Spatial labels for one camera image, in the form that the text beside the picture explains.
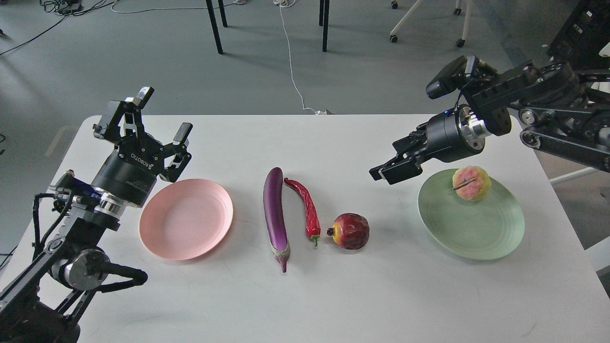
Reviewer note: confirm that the purple eggplant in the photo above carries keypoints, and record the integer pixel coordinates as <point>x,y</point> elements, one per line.
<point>274,217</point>

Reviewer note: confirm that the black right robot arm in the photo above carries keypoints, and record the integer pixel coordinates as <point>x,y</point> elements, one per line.
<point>562,115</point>

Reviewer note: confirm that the green plate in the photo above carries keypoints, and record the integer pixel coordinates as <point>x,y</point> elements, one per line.
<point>490,228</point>

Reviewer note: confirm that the dark red pomegranate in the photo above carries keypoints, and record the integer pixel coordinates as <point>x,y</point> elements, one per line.
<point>350,231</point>

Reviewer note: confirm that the red chili pepper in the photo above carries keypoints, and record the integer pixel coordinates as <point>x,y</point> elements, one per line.
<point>313,228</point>

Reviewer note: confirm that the pink plate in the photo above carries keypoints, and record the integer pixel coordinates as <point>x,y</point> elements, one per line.
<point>186,219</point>

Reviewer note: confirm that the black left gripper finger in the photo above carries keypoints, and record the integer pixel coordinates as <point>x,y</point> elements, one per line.
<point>122,124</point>
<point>173,158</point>

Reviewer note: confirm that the black table legs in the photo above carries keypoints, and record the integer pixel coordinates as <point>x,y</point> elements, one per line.
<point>323,21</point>

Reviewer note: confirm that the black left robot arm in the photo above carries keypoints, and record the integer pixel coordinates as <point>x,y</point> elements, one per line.
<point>45,302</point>

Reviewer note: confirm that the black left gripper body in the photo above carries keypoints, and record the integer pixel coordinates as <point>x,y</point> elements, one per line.
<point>129,174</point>

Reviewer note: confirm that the black equipment cart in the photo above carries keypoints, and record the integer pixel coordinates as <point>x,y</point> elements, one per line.
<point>583,36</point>

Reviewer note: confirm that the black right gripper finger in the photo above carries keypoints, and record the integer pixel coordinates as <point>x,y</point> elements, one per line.
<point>411,168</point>
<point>391,171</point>

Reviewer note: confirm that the white office chair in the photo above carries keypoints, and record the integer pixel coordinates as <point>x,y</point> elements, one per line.
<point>600,86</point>

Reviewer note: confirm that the yellow green peach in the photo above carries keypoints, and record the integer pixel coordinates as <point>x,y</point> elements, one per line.
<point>471,183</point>

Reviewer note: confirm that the white chair base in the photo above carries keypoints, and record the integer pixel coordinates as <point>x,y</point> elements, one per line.
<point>462,7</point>

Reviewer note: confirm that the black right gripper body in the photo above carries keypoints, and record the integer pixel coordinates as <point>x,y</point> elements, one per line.
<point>448,137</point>

